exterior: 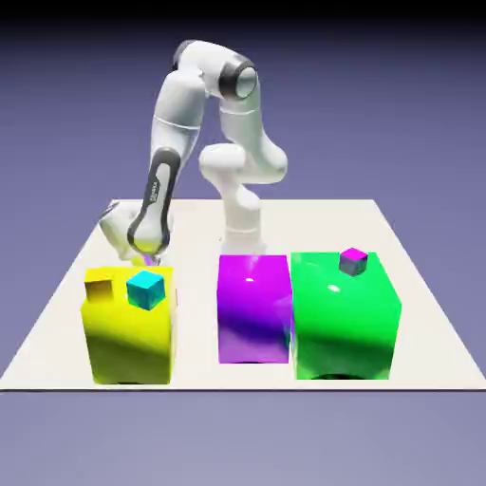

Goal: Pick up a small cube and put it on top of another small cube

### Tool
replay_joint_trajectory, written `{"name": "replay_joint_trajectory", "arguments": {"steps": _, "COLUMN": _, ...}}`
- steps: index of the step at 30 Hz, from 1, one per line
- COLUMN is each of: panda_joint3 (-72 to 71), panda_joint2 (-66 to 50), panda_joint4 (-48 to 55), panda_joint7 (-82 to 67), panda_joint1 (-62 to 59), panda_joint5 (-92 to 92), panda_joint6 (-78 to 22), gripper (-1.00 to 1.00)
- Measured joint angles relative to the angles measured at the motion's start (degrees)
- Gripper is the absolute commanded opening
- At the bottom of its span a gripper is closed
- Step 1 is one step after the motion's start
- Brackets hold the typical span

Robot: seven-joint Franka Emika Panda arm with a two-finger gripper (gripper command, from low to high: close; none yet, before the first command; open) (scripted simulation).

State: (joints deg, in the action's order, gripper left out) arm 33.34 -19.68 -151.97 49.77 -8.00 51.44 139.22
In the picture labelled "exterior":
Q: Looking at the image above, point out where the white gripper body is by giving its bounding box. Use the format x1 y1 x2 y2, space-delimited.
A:
98 200 134 263

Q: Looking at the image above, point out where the small yellow cube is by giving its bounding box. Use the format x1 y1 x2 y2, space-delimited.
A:
84 278 116 306

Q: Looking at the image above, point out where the small cyan cube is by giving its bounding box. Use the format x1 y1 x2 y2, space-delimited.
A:
125 270 166 312

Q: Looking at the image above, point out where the small purple cube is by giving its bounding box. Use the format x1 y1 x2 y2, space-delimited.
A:
338 247 370 277

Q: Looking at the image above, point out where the large yellow box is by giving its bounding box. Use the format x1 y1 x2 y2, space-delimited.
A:
80 265 179 385

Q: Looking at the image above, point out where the large purple box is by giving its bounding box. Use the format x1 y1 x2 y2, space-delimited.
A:
216 253 294 365

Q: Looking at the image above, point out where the large green box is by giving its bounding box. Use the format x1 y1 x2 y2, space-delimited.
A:
290 251 403 382

